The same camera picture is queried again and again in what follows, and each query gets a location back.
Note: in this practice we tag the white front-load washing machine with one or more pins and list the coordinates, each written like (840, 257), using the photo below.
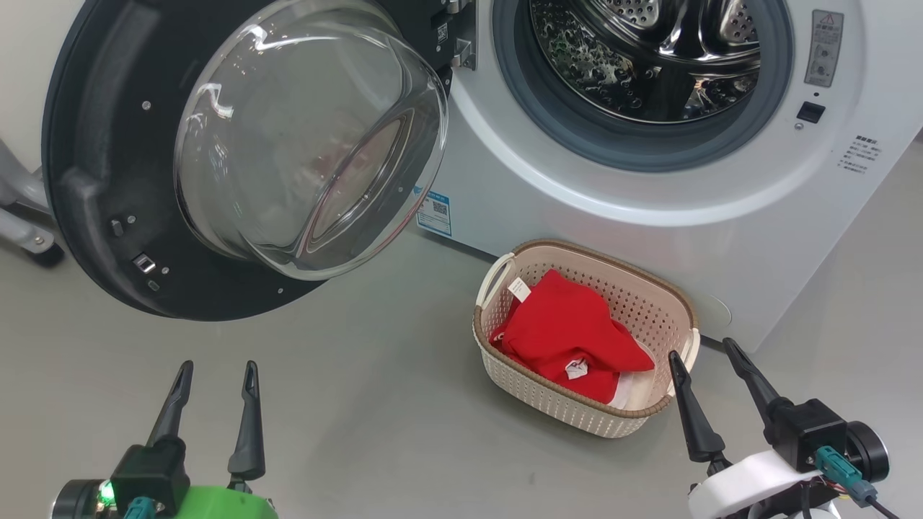
(721, 252)

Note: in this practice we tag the beige perforated laundry basket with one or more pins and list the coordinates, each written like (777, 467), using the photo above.
(649, 303)

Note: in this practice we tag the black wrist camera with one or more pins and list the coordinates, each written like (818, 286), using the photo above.
(148, 472)
(807, 432)

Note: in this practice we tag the white garment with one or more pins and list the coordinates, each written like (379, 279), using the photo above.
(634, 389)

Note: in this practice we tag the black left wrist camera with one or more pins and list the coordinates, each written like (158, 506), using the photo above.
(148, 472)

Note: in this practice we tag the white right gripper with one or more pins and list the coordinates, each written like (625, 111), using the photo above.
(743, 483)

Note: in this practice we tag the blue energy label sticker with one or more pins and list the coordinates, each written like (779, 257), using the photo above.
(434, 214)

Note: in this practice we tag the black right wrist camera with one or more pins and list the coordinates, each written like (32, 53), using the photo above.
(807, 432)

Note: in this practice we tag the grey warning label sticker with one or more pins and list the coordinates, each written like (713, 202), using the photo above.
(824, 47)

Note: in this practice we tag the black round glass washer door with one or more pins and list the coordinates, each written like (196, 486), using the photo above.
(108, 144)

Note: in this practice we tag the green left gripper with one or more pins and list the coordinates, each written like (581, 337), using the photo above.
(216, 504)

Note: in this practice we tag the red garment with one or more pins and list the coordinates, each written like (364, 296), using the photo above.
(570, 324)

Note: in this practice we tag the grey frame leg with caster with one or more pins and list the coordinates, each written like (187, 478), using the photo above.
(21, 216)

